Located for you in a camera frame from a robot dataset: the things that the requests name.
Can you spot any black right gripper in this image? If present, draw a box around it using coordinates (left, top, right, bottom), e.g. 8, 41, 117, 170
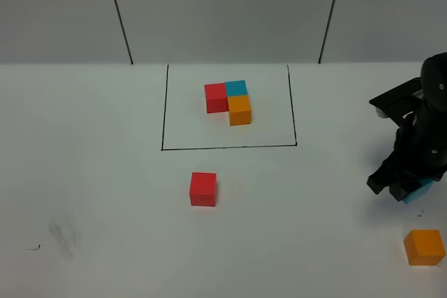
367, 109, 446, 202

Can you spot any template orange cube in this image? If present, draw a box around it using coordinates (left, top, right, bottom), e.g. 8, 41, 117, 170
228, 95, 252, 126

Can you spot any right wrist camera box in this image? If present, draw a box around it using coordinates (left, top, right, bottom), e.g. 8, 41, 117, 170
369, 77, 423, 125

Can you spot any template blue cube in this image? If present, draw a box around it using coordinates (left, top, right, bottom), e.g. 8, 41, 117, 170
224, 80, 248, 97

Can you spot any template red cube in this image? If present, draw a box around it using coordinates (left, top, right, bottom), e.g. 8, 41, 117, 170
204, 83, 228, 114

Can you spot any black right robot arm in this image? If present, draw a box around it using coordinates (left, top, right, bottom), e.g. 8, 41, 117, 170
367, 52, 446, 202

